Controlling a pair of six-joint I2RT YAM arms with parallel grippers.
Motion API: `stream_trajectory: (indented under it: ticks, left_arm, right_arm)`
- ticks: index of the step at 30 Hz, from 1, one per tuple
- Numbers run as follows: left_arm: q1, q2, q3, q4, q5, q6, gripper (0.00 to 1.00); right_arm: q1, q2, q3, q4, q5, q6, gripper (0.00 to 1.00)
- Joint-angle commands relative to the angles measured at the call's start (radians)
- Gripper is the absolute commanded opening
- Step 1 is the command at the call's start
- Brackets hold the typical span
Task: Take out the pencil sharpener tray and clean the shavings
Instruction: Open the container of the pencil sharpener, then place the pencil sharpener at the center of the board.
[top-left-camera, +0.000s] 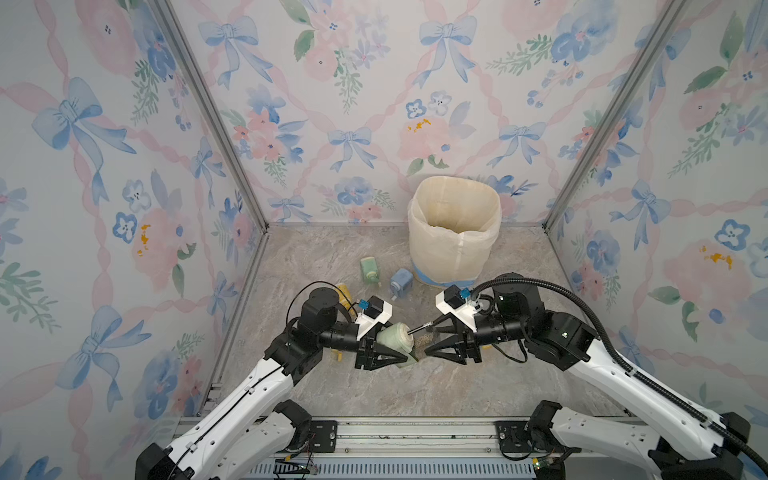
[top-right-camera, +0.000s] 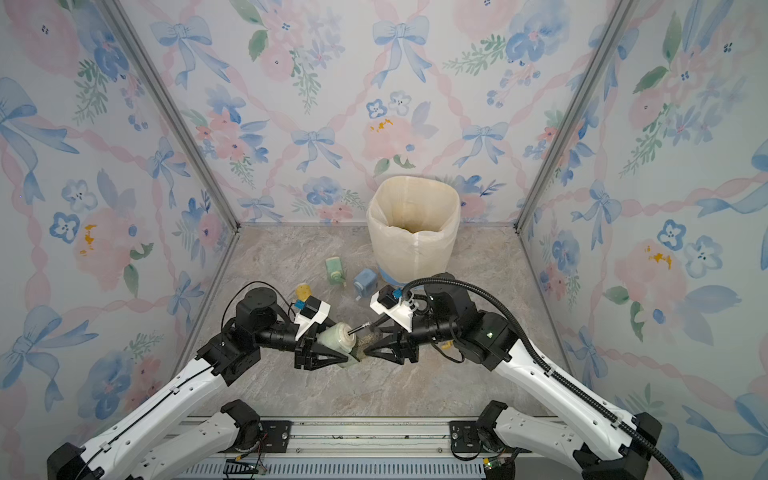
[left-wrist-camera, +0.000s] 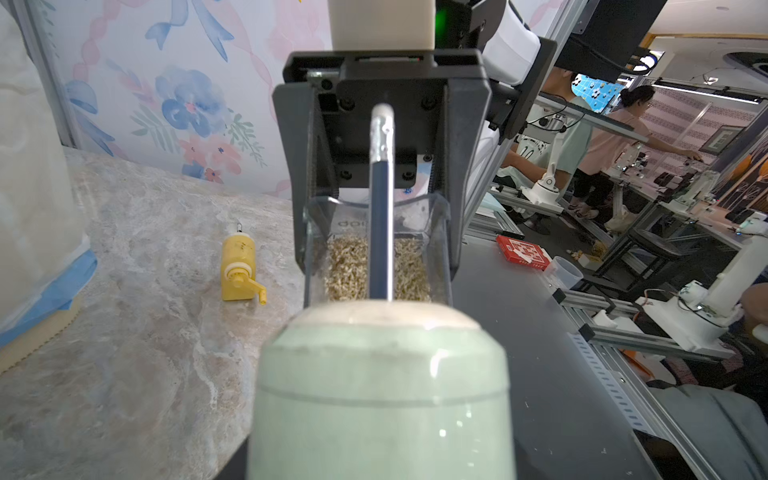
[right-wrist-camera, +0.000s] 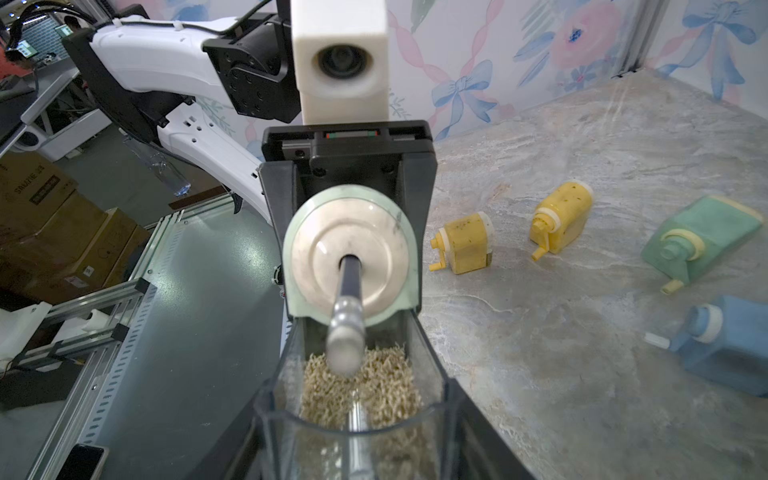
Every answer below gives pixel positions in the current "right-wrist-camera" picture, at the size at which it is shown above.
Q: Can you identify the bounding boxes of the clear shavings tray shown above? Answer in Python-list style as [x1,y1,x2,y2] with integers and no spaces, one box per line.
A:
[255,311,458,479]

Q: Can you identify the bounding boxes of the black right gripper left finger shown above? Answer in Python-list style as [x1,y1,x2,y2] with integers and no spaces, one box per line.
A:
[184,395,279,479]

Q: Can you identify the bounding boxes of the cardboard boxes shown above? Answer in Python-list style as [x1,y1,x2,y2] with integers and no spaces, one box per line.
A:
[1,153,149,305]

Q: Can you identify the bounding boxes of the yellow pencil sharpener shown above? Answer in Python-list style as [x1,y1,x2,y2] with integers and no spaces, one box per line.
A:
[429,212,495,275]
[529,180,594,261]

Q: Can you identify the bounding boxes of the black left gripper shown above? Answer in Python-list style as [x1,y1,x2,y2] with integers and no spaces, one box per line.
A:
[258,121,437,275]

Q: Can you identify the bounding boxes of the blue pencil sharpener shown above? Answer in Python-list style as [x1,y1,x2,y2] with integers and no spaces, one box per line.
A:
[644,295,767,398]

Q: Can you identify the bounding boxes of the pale green pencil sharpener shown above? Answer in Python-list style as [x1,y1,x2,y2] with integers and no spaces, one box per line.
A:
[282,185,421,377]

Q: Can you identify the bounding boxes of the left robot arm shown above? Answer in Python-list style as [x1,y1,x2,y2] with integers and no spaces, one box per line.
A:
[64,1,437,240]

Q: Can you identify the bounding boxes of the aluminium corner post left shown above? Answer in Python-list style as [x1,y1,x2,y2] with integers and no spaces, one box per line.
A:
[615,0,668,77]

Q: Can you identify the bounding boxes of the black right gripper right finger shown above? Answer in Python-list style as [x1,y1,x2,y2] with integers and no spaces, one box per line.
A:
[446,379,534,480]

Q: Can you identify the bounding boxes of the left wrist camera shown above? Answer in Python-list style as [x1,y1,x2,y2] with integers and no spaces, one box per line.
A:
[291,0,389,125]

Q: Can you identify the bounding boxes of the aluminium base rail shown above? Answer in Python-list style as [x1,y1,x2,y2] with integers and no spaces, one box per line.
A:
[4,195,240,479]

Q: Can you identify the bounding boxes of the yellow pencil sharpener front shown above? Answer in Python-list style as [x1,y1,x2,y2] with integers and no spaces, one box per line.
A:
[429,212,495,275]

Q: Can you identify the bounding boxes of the yellow pencil sharpener back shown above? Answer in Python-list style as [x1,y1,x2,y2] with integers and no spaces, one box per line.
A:
[529,180,594,261]

